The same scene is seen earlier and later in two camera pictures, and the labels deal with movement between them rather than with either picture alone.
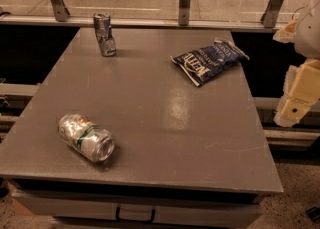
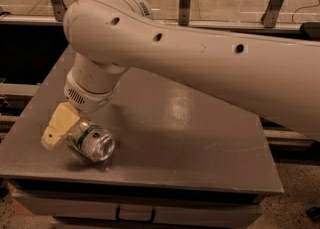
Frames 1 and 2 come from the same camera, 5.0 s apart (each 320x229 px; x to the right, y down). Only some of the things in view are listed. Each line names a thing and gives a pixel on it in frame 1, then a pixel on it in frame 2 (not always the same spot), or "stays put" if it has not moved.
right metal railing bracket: (274, 4) stays put
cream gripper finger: (300, 92) → (64, 117)
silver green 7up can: (86, 137) stays put
